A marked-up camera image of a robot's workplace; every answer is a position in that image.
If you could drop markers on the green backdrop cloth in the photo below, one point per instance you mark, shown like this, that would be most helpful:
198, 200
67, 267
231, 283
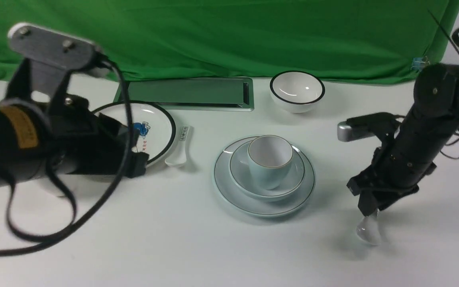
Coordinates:
353, 41

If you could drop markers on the metal table cable hatch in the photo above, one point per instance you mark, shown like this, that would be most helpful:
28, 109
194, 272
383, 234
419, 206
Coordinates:
201, 93

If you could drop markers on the pale blue cup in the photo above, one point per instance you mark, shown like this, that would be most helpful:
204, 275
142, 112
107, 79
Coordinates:
269, 160

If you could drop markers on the white black-rimmed cup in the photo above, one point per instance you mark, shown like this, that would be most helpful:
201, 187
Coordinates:
82, 186

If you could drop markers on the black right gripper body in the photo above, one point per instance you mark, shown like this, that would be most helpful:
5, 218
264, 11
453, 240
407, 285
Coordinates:
392, 174

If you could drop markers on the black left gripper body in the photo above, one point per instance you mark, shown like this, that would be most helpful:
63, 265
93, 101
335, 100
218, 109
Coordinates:
72, 158

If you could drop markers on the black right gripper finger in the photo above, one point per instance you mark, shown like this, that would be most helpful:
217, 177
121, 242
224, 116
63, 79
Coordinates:
372, 201

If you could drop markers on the white black-rimmed illustrated plate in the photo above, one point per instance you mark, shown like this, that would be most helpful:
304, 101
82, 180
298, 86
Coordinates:
154, 132

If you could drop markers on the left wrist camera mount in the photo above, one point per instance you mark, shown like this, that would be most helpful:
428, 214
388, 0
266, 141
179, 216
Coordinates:
49, 59

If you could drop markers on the pale blue shallow bowl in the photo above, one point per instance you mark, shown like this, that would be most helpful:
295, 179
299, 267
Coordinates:
240, 171

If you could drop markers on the blue binder clip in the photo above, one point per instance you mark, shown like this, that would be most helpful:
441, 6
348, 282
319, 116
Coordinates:
419, 63

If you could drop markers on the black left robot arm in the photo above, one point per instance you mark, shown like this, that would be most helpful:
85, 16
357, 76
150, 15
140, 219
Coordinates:
26, 144

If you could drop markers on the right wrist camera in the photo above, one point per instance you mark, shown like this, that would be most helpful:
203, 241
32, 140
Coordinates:
379, 125

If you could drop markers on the white printed ceramic spoon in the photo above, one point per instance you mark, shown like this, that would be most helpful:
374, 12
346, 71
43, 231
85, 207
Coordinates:
178, 157

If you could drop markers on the white black-rimmed bowl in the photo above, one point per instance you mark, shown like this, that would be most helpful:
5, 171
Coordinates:
296, 91

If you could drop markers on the pale blue ceramic spoon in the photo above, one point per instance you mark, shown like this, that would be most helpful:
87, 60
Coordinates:
368, 229

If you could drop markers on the pale blue flat plate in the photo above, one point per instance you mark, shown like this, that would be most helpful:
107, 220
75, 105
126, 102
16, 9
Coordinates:
233, 195

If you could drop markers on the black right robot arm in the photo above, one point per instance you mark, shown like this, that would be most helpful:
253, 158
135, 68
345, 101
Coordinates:
408, 148

